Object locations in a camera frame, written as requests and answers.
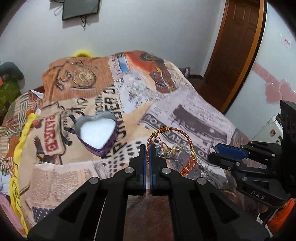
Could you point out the brown wooden door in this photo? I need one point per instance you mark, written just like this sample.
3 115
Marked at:
236 46

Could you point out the purple heart-shaped tin box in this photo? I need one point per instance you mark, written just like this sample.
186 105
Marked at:
98 132

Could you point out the newspaper print bed quilt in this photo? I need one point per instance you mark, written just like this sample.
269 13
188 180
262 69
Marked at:
141 90

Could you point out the green patterned bag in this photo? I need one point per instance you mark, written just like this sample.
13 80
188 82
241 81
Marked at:
9 92

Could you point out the small black wall monitor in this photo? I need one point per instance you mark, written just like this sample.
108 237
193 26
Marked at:
75 8

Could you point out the yellow blanket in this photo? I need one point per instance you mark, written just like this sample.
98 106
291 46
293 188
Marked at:
14 181

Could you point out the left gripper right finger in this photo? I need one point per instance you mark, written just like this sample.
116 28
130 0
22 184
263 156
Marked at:
198 210

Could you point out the white wardrobe sliding door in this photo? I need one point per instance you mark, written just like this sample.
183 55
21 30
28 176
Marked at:
271 78

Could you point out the yellow pillow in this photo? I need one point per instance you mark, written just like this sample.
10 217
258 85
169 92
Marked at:
83 53

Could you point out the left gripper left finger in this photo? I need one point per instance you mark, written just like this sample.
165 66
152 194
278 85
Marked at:
96 210

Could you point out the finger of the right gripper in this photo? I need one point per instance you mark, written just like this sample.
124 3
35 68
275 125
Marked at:
224 162
231 152

